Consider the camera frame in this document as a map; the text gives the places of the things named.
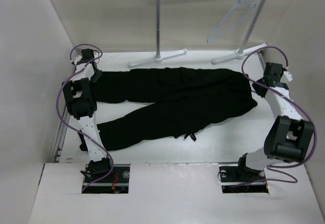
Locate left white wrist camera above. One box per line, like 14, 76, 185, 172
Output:
71, 55, 82, 66

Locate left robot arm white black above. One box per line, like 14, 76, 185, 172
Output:
62, 48, 114, 183

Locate aluminium table rail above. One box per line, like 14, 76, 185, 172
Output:
257, 51, 271, 76
51, 92, 70, 163

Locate light blue wire hanger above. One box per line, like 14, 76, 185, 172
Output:
207, 0, 257, 44

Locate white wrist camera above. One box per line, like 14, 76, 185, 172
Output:
280, 69, 293, 84
71, 55, 82, 66

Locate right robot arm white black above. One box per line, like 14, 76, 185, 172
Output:
235, 62, 314, 181

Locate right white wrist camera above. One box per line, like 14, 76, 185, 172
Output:
280, 69, 293, 84

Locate black trousers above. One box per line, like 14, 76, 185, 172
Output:
90, 67, 257, 151

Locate left aluminium table rail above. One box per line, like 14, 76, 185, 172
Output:
51, 92, 70, 163

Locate right aluminium table rail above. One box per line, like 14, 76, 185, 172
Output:
257, 51, 271, 76

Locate white clothes rack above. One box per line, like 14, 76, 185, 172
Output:
128, 0, 266, 69

